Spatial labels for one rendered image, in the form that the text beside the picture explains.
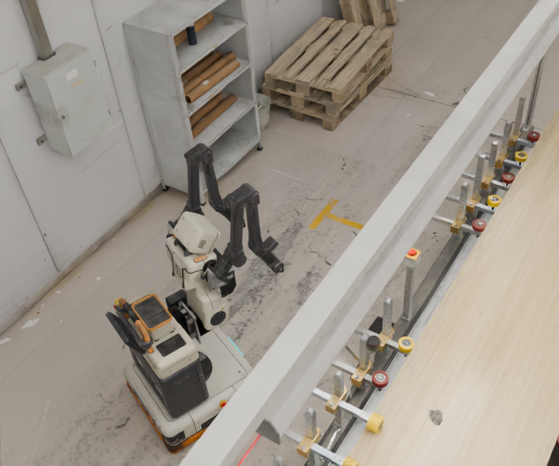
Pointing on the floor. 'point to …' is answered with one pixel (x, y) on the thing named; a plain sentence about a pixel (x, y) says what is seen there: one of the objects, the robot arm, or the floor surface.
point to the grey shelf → (163, 21)
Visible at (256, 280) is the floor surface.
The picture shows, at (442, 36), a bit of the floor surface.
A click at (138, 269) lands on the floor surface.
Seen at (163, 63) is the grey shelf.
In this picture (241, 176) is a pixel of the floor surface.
